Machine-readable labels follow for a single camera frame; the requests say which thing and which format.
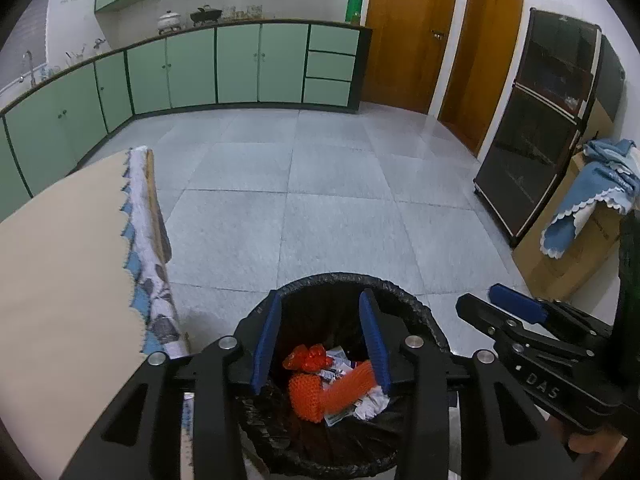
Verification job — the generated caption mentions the white cooking pot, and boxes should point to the white cooking pot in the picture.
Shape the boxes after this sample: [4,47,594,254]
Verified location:
[157,10,182,35]

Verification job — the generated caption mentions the cardboard box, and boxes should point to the cardboard box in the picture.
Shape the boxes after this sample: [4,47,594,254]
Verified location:
[511,152,636,303]

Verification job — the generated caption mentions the large orange foam net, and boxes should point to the large orange foam net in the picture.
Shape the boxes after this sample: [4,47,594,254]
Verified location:
[289,360,377,423]

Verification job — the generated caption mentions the wooden table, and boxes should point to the wooden table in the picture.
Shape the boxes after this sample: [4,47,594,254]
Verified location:
[144,148,172,266]

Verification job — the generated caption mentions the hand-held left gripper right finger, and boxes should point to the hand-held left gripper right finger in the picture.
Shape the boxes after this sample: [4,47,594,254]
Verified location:
[358,289,581,480]

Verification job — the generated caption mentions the row of glass jars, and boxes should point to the row of glass jars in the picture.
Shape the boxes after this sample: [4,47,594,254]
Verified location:
[220,5,263,22]

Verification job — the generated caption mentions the black wok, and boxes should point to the black wok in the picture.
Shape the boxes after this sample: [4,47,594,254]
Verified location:
[190,5,221,27]

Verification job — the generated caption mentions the black trash bin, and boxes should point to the black trash bin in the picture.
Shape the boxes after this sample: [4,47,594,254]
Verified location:
[234,271,453,478]

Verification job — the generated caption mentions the black glass cabinet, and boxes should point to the black glass cabinet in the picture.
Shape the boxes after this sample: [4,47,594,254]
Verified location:
[472,7,626,250]

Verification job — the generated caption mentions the window with blinds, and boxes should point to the window with blinds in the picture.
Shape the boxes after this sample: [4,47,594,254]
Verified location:
[7,0,53,81]

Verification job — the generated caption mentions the green base cabinets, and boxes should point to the green base cabinets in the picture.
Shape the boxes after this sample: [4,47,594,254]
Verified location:
[0,19,373,221]

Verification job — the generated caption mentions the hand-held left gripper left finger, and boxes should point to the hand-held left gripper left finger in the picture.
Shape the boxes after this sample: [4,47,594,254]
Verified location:
[75,289,283,480]

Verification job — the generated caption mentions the small white printed wrapper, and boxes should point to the small white printed wrapper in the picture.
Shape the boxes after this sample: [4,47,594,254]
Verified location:
[322,345,362,381]

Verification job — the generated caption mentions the floral tablecloth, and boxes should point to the floral tablecloth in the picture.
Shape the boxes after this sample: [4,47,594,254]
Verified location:
[120,146,193,361]

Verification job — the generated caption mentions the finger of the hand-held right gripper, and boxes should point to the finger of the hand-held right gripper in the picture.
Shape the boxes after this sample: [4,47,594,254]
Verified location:
[456,294,527,344]
[489,283,613,341]

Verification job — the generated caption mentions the plain wooden door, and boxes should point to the plain wooden door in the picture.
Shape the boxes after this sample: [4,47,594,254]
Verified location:
[439,0,527,158]

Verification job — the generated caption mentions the small orange foam net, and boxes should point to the small orange foam net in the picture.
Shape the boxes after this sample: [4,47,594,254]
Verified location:
[282,344,332,374]

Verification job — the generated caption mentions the person's right hand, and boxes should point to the person's right hand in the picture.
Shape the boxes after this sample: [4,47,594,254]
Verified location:
[567,432,628,458]

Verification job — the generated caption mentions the blue scalloped cloth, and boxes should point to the blue scalloped cloth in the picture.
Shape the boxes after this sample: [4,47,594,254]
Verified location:
[541,137,640,260]

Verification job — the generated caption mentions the green white plastic package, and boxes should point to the green white plastic package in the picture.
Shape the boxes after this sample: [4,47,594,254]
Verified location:
[324,387,391,427]

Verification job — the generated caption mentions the wooden door with handle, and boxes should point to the wooden door with handle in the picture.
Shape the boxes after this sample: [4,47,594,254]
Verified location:
[361,0,461,115]

